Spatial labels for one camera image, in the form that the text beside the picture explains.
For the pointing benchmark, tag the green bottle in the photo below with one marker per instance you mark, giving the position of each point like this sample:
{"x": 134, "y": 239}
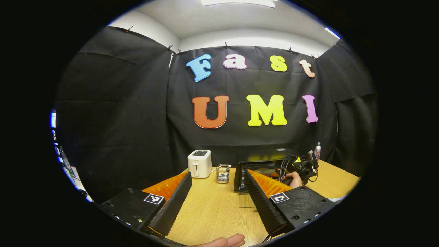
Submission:
{"x": 66, "y": 161}

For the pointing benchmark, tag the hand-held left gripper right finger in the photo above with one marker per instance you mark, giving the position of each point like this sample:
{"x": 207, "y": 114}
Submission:
{"x": 262, "y": 206}

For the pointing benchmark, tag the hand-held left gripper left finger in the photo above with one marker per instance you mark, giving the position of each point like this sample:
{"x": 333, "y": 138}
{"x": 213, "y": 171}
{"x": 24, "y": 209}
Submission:
{"x": 175, "y": 206}

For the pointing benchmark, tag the bright white screen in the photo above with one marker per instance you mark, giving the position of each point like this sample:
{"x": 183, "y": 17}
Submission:
{"x": 53, "y": 119}

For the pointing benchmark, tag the white toaster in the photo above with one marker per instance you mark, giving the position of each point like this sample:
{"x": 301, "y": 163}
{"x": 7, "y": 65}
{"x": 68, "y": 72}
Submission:
{"x": 199, "y": 164}

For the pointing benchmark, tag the silver spray bottle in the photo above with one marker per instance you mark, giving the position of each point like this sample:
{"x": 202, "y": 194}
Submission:
{"x": 318, "y": 151}

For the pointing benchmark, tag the black electric oven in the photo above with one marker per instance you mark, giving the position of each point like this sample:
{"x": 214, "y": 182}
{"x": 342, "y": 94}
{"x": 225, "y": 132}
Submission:
{"x": 237, "y": 175}

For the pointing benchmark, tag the large ceiling light panel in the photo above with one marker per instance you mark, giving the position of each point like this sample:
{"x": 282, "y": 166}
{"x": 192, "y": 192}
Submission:
{"x": 236, "y": 2}

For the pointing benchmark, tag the black backdrop cloth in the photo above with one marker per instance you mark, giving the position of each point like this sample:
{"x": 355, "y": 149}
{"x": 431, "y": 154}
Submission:
{"x": 137, "y": 120}

